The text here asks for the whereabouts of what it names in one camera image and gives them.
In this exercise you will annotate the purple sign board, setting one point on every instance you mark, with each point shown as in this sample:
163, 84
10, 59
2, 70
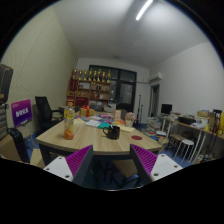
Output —
21, 112

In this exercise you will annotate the white round stool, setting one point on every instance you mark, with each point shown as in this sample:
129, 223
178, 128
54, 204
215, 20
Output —
184, 147

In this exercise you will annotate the dark window door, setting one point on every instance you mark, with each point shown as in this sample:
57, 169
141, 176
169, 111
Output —
122, 86

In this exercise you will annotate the wooden table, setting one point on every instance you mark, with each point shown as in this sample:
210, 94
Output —
53, 141

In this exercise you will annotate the long side desk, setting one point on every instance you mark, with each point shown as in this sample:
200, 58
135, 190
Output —
200, 140

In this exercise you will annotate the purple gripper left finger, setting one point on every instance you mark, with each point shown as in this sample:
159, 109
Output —
73, 167

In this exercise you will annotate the yellow gift box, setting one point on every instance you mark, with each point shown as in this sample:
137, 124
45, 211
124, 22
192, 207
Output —
87, 111

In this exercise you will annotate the black computer monitor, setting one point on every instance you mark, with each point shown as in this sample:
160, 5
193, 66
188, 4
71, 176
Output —
166, 108

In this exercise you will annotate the white air conditioner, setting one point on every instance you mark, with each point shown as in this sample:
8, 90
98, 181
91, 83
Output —
155, 77

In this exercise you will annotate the orange juice plastic bottle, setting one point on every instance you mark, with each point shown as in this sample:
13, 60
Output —
69, 114

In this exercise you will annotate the wooden trophy shelf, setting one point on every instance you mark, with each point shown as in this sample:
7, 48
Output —
89, 87

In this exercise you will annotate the black office chair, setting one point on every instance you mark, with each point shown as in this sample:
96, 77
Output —
45, 114

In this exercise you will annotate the black chair near left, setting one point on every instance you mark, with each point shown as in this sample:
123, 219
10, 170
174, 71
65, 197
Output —
19, 143

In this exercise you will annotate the teal cloth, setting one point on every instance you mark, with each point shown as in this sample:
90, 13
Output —
104, 125

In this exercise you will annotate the white flower pot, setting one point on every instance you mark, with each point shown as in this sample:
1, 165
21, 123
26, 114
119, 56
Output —
129, 119

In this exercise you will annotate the white paper stack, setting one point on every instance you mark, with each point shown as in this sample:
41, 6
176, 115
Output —
93, 123

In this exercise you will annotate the red round coaster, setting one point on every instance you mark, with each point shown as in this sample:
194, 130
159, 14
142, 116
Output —
135, 137

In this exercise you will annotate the black mug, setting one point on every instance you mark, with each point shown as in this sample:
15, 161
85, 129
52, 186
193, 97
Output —
112, 132

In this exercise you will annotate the ceiling tube light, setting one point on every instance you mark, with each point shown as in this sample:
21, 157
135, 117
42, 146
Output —
143, 9

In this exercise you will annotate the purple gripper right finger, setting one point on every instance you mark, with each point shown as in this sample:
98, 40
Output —
152, 167

